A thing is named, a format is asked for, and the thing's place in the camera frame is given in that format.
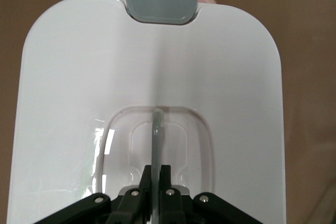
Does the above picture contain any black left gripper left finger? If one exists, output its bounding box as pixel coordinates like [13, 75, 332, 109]
[34, 165, 153, 224]

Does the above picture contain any grey lid latch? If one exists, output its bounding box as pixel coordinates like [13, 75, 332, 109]
[124, 0, 199, 26]

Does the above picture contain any white plastic box lid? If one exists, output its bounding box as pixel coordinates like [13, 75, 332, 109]
[6, 0, 287, 224]

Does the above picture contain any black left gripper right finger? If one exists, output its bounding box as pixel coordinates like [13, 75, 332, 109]
[158, 165, 264, 224]

